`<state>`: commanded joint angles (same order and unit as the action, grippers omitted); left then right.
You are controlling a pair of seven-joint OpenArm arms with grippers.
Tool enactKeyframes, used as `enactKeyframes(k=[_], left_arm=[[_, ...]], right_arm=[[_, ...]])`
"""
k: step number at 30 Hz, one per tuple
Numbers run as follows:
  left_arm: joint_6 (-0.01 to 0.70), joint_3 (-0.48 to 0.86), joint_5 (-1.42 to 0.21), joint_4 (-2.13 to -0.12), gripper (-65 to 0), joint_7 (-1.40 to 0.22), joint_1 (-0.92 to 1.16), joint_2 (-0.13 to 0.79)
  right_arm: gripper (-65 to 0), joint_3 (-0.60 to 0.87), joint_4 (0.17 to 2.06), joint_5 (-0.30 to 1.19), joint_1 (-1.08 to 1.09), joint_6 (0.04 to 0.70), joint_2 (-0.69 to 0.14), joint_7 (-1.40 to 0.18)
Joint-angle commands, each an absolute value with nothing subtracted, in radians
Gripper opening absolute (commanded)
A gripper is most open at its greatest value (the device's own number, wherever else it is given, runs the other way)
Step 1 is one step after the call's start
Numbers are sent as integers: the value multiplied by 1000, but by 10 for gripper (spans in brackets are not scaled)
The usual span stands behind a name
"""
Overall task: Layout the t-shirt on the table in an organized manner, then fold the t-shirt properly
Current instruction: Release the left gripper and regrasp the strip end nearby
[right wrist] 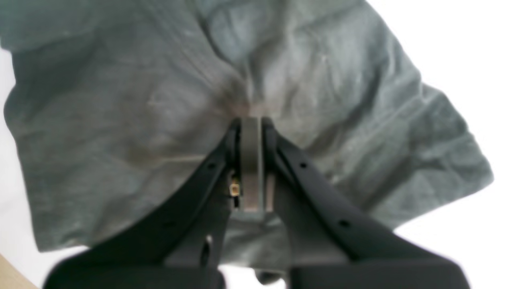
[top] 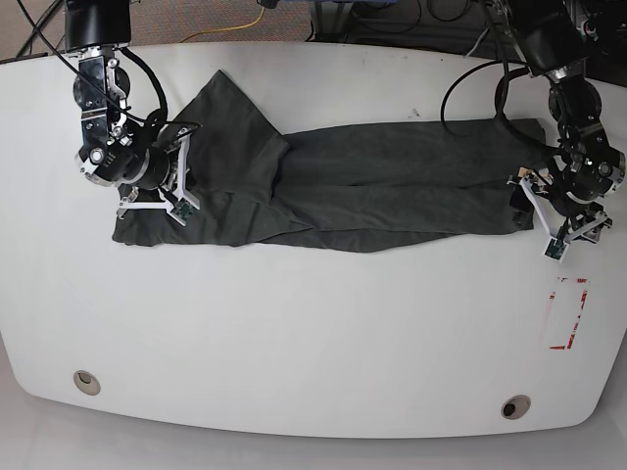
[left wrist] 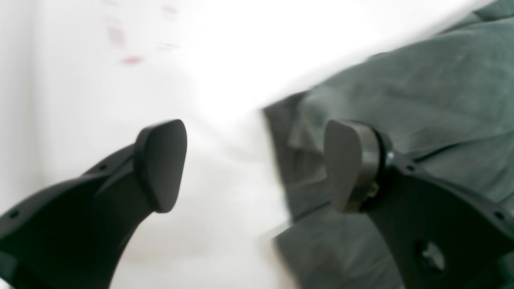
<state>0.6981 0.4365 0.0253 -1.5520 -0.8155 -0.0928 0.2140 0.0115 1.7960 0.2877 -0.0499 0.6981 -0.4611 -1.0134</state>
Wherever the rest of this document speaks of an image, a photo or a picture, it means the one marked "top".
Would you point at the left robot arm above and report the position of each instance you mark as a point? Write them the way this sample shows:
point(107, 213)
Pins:
point(539, 38)

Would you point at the right table cable grommet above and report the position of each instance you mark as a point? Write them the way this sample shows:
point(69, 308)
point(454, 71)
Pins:
point(515, 407)

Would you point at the dark grey t-shirt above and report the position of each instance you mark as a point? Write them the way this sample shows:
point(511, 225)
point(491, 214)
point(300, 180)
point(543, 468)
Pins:
point(360, 188)

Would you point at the left table cable grommet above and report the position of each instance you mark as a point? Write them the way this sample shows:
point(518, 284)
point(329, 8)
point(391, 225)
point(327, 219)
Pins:
point(87, 383)

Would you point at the table cable grommet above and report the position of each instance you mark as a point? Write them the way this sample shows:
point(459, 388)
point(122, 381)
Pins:
point(87, 383)
point(515, 407)

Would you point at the red tape rectangle marking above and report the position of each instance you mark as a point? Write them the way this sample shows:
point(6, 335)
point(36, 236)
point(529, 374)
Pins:
point(565, 308)

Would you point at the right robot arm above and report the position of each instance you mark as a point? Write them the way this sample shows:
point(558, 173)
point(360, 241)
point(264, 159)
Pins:
point(117, 149)

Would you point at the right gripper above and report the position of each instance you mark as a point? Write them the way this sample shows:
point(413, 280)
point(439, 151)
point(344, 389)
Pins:
point(161, 167)

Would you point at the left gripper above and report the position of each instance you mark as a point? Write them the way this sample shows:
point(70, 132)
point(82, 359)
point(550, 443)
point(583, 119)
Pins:
point(565, 206)

